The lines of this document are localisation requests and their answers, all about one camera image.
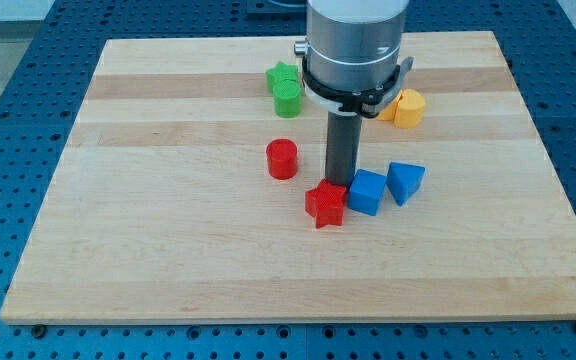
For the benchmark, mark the yellow block behind arm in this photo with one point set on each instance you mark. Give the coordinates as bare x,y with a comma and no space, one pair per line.
388,113

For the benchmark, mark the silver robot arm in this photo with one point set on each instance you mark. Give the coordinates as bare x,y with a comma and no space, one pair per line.
353,45

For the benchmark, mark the red star block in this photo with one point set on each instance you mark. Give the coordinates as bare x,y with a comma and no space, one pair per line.
326,204

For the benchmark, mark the green star block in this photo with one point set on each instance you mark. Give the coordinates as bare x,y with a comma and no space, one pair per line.
280,72

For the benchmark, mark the red cylinder block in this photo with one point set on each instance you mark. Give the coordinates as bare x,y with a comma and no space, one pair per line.
282,159

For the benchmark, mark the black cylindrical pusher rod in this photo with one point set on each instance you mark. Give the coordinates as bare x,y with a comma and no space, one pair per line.
342,144

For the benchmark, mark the blue cube block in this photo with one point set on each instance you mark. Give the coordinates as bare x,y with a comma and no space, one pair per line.
366,192

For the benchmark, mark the green cylinder block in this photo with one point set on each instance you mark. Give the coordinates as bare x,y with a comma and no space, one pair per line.
287,98

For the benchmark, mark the wooden board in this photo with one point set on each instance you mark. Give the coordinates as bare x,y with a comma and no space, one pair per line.
161,209

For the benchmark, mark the blue triangle block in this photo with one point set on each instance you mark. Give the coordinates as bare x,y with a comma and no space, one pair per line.
404,180

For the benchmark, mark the yellow cylinder block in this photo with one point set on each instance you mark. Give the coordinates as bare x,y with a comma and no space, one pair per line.
410,109

